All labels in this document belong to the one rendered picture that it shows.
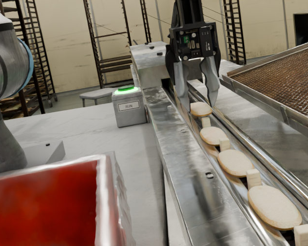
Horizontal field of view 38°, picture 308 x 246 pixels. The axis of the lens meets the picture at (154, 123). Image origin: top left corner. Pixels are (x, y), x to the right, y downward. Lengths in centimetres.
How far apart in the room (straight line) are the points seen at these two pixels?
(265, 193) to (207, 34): 34
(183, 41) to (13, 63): 31
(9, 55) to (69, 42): 702
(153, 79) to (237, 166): 73
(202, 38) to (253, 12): 740
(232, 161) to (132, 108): 48
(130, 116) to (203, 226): 63
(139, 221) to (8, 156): 28
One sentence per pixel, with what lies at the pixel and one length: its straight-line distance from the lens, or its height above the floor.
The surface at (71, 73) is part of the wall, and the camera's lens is 788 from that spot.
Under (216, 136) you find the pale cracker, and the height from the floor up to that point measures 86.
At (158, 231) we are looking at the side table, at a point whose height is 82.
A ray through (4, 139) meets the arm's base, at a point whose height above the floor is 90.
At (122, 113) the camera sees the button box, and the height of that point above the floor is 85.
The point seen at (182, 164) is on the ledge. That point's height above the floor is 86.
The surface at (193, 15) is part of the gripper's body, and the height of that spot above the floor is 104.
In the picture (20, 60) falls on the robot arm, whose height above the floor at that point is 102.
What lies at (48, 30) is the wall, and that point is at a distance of 788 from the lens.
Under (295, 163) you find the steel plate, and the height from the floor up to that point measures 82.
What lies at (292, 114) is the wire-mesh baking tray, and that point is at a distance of 63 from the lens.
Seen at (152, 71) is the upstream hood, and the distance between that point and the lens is 125.
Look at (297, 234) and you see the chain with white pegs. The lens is 38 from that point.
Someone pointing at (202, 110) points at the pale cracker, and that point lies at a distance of 78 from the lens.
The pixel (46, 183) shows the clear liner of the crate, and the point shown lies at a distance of 47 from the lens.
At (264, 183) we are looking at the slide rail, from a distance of 52.
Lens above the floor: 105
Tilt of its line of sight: 13 degrees down
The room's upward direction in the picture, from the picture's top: 10 degrees counter-clockwise
